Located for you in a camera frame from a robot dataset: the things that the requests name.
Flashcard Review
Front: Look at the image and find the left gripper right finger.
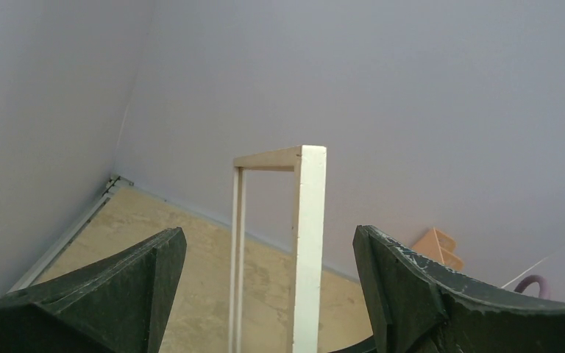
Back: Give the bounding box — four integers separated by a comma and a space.
352, 225, 565, 352

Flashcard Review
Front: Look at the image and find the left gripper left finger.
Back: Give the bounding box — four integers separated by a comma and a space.
0, 227, 187, 352

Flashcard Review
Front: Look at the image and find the white wooden picture frame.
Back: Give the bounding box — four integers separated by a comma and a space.
227, 145, 327, 352

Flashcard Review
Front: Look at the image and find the orange plastic file organizer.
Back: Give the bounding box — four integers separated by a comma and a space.
412, 227, 464, 271

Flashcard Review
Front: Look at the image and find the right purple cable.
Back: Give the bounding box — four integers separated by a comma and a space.
514, 274, 550, 299

